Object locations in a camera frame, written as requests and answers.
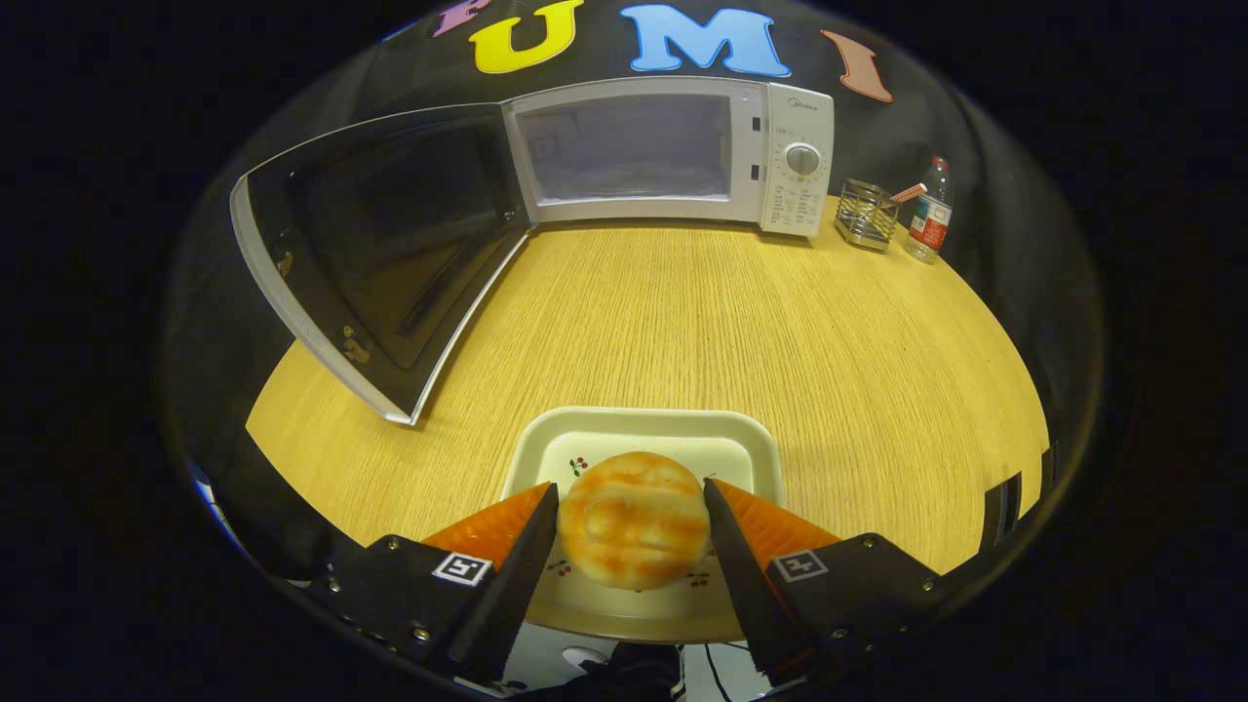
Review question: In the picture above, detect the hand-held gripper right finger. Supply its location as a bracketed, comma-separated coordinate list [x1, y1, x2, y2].
[702, 477, 976, 688]

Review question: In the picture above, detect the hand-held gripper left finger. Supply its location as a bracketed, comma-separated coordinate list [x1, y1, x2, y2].
[312, 482, 561, 683]

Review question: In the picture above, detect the round golden bread bun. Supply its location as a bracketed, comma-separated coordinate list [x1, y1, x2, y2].
[558, 450, 711, 592]

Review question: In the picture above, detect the white microwave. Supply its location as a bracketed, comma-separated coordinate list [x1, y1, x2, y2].
[229, 76, 837, 426]

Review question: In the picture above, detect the cream cherry print plate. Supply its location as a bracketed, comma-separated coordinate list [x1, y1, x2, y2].
[502, 406, 787, 644]

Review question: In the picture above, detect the clear red label water bottle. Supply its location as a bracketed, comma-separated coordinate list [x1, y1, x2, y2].
[903, 156, 954, 264]

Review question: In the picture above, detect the metal wire basket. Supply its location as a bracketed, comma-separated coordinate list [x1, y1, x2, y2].
[836, 177, 900, 253]

